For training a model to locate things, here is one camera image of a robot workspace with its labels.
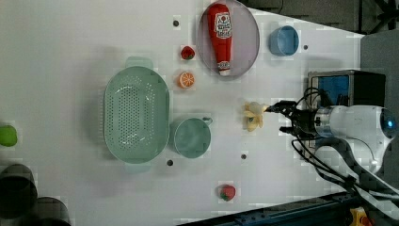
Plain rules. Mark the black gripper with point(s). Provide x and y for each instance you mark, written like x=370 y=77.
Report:
x=302 y=120

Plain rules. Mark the peeled plush banana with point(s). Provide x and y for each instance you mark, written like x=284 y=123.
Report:
x=254 y=115

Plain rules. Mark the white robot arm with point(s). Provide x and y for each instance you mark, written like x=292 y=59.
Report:
x=346 y=146

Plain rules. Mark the green mug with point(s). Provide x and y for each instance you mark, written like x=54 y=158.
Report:
x=191 y=138

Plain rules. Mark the blue bowl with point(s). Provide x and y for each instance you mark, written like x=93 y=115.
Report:
x=283 y=41

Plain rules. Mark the grey round plate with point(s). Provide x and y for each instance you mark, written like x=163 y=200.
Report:
x=245 y=39

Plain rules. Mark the large red strawberry toy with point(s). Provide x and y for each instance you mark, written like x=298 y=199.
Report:
x=227 y=192

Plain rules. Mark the orange slice toy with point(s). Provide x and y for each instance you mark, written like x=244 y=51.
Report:
x=186 y=80

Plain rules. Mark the small red strawberry toy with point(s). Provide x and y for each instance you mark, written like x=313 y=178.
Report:
x=188 y=53

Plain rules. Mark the red plush ketchup bottle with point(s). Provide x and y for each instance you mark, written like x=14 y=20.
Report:
x=220 y=33

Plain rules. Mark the green colander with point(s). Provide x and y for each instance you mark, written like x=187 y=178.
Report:
x=136 y=114

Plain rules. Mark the black cylinder container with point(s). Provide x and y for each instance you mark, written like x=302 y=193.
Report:
x=47 y=211
x=18 y=192

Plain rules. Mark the green apple toy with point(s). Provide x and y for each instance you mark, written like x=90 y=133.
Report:
x=8 y=136

